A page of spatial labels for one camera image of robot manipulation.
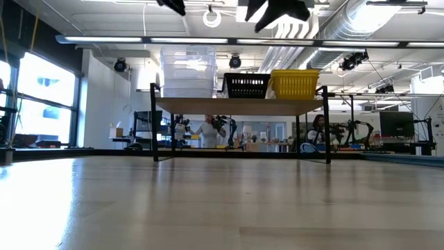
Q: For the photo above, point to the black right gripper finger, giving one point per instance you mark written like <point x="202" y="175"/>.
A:
<point x="284" y="10"/>
<point x="252" y="7"/>

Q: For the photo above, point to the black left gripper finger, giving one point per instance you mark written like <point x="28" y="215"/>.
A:
<point x="175" y="5"/>

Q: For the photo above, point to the clear plastic basket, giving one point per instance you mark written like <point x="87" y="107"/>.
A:
<point x="189" y="50"/>
<point x="189" y="88"/>
<point x="189" y="62"/>

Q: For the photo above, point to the black slotted plastic basket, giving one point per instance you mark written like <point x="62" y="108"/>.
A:
<point x="246" y="76"/>
<point x="246" y="91"/>
<point x="246" y="73"/>

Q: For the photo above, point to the black background robot arm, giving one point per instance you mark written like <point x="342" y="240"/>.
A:
<point x="180" y="121"/>
<point x="220" y="122"/>
<point x="338" y="130"/>

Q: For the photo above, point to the wooden shelf with black legs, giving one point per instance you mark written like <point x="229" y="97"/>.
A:
<point x="236" y="106"/>

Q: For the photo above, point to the black ceiling spotlight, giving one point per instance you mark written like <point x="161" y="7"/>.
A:
<point x="120" y="65"/>
<point x="235" y="62"/>

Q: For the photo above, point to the long ceiling light bar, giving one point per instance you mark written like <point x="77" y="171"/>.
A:
<point x="104" y="39"/>

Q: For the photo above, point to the black track light cluster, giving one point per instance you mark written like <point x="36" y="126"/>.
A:
<point x="354" y="60"/>

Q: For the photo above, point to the black computer monitor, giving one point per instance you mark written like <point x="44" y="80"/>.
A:
<point x="149" y="119"/>
<point x="396" y="124"/>

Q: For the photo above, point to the person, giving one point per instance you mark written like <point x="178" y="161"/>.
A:
<point x="209" y="133"/>
<point x="318" y="128"/>

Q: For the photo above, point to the brown cardboard box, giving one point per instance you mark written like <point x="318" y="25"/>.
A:
<point x="117" y="132"/>

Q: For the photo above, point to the large window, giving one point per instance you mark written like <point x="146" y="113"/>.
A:
<point x="45" y="83"/>

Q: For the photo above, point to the black equipment stand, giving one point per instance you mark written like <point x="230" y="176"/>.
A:
<point x="430" y="139"/>

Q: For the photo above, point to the silver ventilation duct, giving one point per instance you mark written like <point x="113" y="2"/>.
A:
<point x="364" y="21"/>

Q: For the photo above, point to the black aluminium table frame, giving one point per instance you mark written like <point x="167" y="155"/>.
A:
<point x="225" y="153"/>

